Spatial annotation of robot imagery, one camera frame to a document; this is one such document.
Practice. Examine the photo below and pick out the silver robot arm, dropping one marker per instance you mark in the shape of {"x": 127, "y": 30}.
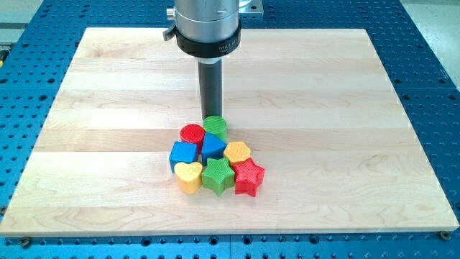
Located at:
{"x": 205, "y": 29}

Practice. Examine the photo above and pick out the green star block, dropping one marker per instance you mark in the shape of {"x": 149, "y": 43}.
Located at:
{"x": 218, "y": 175}

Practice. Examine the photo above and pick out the red star block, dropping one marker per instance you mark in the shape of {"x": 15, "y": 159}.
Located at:
{"x": 248, "y": 177}

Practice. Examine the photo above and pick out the green cylinder block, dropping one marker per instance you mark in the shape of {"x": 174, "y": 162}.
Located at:
{"x": 217, "y": 126}

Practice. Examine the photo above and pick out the yellow hexagon block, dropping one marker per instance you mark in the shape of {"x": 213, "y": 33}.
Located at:
{"x": 237, "y": 152}

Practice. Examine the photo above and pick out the blue triangle block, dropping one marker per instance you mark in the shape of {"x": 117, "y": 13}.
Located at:
{"x": 212, "y": 147}

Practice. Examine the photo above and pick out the red cylinder block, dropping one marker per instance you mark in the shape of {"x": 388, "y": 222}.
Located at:
{"x": 194, "y": 134}

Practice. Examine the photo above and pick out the blue cube block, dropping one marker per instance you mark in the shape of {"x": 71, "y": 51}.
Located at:
{"x": 183, "y": 152}

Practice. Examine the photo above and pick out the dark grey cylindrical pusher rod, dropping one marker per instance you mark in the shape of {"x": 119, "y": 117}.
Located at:
{"x": 210, "y": 87}

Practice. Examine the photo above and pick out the yellow heart block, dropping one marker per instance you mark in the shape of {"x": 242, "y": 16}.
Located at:
{"x": 189, "y": 176}

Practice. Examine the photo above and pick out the light wooden board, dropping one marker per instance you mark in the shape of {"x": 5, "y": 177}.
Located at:
{"x": 315, "y": 106}

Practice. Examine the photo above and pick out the board corner clamp screw left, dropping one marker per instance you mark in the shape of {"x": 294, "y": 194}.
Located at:
{"x": 25, "y": 242}

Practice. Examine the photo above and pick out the board corner clamp screw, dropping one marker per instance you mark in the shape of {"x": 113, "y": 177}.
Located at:
{"x": 445, "y": 235}
{"x": 25, "y": 242}

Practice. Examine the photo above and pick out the board corner clamp screw right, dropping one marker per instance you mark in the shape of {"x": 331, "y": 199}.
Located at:
{"x": 445, "y": 235}

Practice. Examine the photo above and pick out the silver mounting bracket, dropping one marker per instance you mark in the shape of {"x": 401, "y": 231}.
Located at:
{"x": 253, "y": 7}

